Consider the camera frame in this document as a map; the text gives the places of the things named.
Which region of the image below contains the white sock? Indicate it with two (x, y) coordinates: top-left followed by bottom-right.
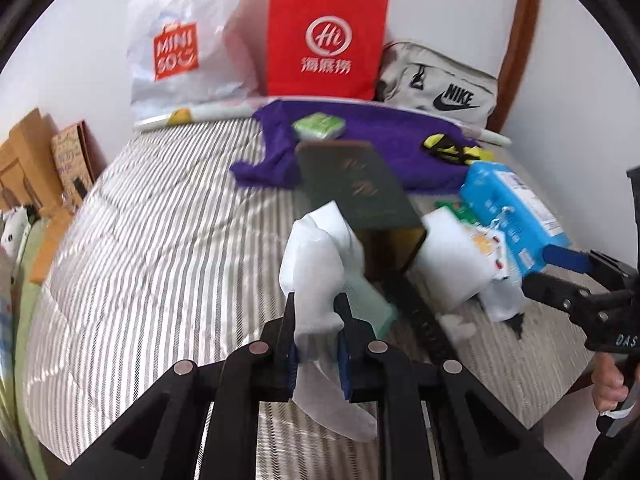
(279, 202), (378, 442)

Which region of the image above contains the white sponge block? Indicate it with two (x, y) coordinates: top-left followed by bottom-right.
(416, 208), (495, 312)

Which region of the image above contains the person right hand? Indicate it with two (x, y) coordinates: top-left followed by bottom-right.
(591, 352), (628, 413)

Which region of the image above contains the pale green translucent bag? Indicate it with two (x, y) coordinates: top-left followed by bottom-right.
(344, 273), (397, 339)

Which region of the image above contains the blue tissue box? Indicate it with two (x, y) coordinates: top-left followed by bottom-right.
(459, 162), (570, 276)

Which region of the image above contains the fruit print tissue pack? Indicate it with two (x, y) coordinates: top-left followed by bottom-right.
(468, 226), (509, 281)

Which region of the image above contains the striped grey quilt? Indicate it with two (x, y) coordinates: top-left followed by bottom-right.
(22, 119), (592, 479)

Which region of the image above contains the small green packet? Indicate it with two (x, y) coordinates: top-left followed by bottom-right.
(435, 200), (480, 226)

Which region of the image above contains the dark green open box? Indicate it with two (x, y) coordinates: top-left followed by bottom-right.
(295, 141), (426, 282)

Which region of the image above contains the yellow black mesh item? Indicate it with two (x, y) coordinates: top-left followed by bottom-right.
(422, 133), (495, 166)

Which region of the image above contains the purple cloth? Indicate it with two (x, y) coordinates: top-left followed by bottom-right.
(230, 100), (477, 195)

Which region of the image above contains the green tissue pack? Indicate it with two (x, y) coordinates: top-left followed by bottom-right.
(292, 113), (346, 142)

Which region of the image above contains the grey Nike bag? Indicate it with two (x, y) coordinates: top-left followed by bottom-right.
(375, 40), (498, 128)

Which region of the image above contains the white plush toy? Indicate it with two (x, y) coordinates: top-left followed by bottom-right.
(1, 207), (30, 263)

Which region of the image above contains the brown decorated book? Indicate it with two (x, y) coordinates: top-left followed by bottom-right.
(51, 122), (96, 208)

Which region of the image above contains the wooden headboard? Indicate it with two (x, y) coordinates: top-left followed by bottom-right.
(1, 107), (63, 218)

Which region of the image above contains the red Hi paper bag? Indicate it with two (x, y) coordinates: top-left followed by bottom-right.
(266, 0), (390, 101)

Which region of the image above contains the white Miniso plastic bag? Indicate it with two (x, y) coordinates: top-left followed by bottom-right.
(127, 0), (258, 122)

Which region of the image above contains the brown wooden door frame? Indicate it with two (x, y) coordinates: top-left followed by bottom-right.
(487, 0), (540, 132)

